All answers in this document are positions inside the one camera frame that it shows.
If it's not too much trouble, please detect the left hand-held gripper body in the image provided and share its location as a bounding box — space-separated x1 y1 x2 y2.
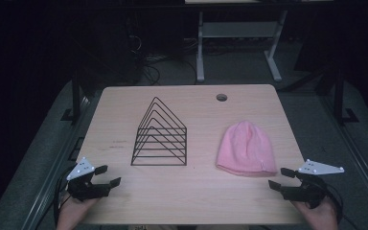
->
65 156 111 203

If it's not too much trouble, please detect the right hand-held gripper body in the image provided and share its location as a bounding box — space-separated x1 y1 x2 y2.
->
280 158 346 210

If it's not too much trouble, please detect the pink knitted beanie hat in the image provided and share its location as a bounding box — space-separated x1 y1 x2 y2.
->
215 120 278 177

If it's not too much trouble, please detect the black wire triangular rack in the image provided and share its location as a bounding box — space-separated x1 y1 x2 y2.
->
130 96 188 167

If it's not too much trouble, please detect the person's left hand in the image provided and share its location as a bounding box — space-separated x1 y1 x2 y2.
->
57 193 100 230

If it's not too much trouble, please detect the person's right hand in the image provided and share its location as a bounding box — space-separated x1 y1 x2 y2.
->
291 195 339 230

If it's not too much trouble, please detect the dark metal stand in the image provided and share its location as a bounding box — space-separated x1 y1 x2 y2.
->
59 68 92 123
330 67 360 127

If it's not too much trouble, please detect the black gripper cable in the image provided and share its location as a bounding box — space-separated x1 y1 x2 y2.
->
53 165 77 226
325 182 362 230

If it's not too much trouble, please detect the aluminium frame rail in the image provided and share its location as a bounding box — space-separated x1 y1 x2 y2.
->
21 92 104 230
319 95 368 222

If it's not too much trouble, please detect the bundle of floor cables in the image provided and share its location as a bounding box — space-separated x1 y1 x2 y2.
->
126 34 199 86

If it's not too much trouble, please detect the white metal frame desk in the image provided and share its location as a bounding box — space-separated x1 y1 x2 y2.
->
184 0 334 83

